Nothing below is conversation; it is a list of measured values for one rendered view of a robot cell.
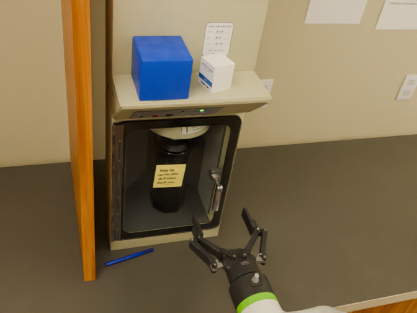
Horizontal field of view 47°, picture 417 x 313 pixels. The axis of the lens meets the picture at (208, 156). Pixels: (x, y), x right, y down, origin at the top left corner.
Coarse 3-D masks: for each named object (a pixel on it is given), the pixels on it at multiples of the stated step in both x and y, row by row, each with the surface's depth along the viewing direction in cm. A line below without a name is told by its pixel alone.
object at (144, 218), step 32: (128, 128) 109; (160, 128) 111; (192, 128) 114; (224, 128) 116; (128, 160) 115; (160, 160) 117; (192, 160) 120; (224, 160) 124; (128, 192) 121; (160, 192) 125; (192, 192) 128; (224, 192) 131; (128, 224) 129; (160, 224) 133; (192, 224) 136
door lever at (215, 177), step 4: (212, 176) 126; (216, 176) 126; (212, 180) 127; (216, 180) 125; (216, 184) 124; (220, 184) 123; (216, 188) 123; (220, 188) 122; (216, 192) 124; (220, 192) 123; (216, 196) 124; (220, 196) 125; (216, 200) 125; (212, 204) 127; (216, 204) 126; (212, 208) 128; (216, 208) 127
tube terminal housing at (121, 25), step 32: (128, 0) 91; (160, 0) 93; (192, 0) 94; (224, 0) 96; (256, 0) 98; (128, 32) 95; (160, 32) 97; (192, 32) 99; (256, 32) 103; (128, 64) 99
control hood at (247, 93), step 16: (112, 80) 100; (128, 80) 99; (192, 80) 102; (240, 80) 105; (256, 80) 106; (112, 96) 102; (128, 96) 94; (192, 96) 97; (208, 96) 98; (224, 96) 99; (240, 96) 100; (256, 96) 101; (112, 112) 104; (128, 112) 97; (224, 112) 110; (240, 112) 113
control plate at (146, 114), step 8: (136, 112) 97; (144, 112) 98; (152, 112) 99; (160, 112) 100; (168, 112) 101; (176, 112) 102; (184, 112) 104; (192, 112) 105; (200, 112) 106; (208, 112) 107
